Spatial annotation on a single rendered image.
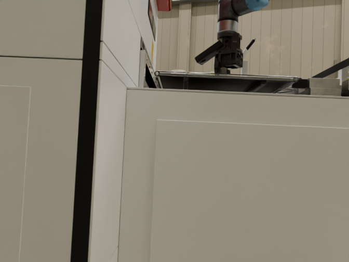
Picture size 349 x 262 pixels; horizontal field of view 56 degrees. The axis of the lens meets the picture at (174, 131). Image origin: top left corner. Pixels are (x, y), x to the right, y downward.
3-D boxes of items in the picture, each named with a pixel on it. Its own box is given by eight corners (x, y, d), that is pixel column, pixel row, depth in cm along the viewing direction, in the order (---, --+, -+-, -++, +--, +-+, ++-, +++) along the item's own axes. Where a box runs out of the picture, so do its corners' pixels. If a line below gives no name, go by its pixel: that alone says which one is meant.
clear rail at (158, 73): (153, 75, 84) (154, 69, 84) (154, 76, 86) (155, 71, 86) (299, 81, 84) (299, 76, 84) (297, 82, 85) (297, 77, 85)
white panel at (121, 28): (82, 59, 43) (99, -232, 45) (146, 115, 124) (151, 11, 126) (106, 60, 43) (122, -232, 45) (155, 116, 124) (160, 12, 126)
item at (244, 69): (232, 81, 126) (233, 47, 126) (230, 83, 129) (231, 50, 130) (248, 82, 125) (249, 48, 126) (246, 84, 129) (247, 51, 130)
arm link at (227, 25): (213, 21, 118) (222, 29, 125) (213, 34, 118) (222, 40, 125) (233, 18, 115) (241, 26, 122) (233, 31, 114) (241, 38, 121)
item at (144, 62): (136, 88, 80) (138, 49, 80) (152, 108, 124) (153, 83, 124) (144, 88, 80) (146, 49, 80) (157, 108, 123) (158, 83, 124)
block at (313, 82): (309, 88, 87) (309, 76, 87) (304, 90, 90) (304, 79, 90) (339, 89, 86) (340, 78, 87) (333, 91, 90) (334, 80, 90)
